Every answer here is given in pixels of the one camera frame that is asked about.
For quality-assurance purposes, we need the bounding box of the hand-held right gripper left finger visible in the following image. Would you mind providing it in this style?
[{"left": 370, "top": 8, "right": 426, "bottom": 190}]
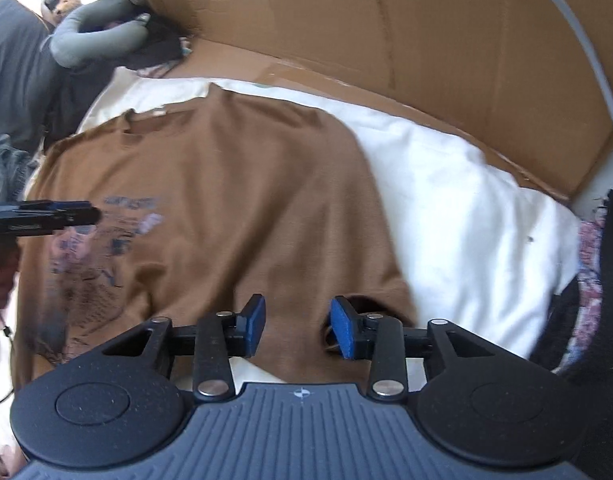
[{"left": 102, "top": 294, "right": 267, "bottom": 403}]

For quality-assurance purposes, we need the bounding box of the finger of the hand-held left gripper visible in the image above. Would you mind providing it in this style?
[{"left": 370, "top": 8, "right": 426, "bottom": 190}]
[{"left": 16, "top": 200, "right": 102, "bottom": 236}]

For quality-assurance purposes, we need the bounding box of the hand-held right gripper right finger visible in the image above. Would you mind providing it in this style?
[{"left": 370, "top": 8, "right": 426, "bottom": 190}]
[{"left": 330, "top": 296, "right": 512, "bottom": 402}]

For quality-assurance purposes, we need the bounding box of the brown printed t-shirt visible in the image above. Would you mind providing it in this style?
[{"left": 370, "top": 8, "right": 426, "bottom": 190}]
[{"left": 11, "top": 82, "right": 419, "bottom": 396}]

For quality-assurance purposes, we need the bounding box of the pile of black clothes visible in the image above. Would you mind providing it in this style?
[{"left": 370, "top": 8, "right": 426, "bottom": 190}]
[{"left": 41, "top": 12, "right": 184, "bottom": 136}]

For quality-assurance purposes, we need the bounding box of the grey-blue crumpled garment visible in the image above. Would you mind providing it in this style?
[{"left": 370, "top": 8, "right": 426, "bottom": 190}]
[{"left": 0, "top": 132, "right": 40, "bottom": 206}]

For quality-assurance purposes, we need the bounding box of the large grey pillow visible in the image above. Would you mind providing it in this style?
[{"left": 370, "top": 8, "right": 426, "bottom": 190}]
[{"left": 0, "top": 0, "right": 54, "bottom": 146}]

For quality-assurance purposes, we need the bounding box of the cream bear print bedsheet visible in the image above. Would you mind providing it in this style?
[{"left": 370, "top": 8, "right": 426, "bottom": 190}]
[{"left": 0, "top": 77, "right": 582, "bottom": 396}]

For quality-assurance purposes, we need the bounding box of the grey neck pillow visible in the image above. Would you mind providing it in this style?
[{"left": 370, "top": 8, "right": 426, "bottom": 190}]
[{"left": 50, "top": 0, "right": 147, "bottom": 68}]

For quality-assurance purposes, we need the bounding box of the small stuffed toy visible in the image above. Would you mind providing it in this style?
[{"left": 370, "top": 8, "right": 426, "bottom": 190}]
[{"left": 41, "top": 0, "right": 82, "bottom": 23}]

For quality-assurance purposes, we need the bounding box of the flattened brown cardboard box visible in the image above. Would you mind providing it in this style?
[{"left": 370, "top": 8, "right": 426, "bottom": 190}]
[{"left": 136, "top": 0, "right": 613, "bottom": 201}]

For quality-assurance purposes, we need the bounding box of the thin black cord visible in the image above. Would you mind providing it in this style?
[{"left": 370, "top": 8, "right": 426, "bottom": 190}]
[{"left": 0, "top": 310, "right": 14, "bottom": 408}]

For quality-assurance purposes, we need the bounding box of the white cable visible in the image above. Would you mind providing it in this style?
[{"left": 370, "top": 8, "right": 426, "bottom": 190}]
[{"left": 513, "top": 0, "right": 613, "bottom": 156}]

